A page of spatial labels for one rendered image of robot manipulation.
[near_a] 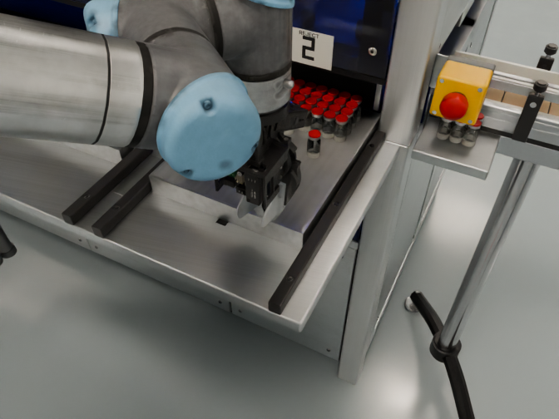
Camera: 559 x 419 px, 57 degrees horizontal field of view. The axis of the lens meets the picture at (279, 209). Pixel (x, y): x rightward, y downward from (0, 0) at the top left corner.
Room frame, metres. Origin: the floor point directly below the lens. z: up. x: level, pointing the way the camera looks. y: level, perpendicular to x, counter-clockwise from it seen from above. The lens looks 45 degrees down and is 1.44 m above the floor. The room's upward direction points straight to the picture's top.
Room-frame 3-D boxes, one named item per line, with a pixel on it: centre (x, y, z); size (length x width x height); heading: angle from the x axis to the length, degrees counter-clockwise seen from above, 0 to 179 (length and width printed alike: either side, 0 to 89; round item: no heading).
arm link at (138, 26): (0.44, 0.11, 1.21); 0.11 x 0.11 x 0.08; 24
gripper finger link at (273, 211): (0.48, 0.01, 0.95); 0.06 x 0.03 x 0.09; 153
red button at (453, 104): (0.66, -0.26, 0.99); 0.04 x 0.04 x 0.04; 63
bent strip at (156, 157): (0.65, 0.21, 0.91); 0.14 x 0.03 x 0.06; 153
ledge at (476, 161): (0.73, -0.32, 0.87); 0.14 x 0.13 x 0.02; 153
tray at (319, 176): (0.68, 0.00, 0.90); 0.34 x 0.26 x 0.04; 153
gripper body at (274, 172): (0.49, 0.03, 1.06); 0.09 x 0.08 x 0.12; 153
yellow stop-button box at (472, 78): (0.70, -0.28, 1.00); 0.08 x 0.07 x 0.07; 153
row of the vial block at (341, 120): (0.76, -0.04, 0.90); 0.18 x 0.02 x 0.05; 63
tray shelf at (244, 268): (0.72, 0.18, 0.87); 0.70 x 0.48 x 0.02; 63
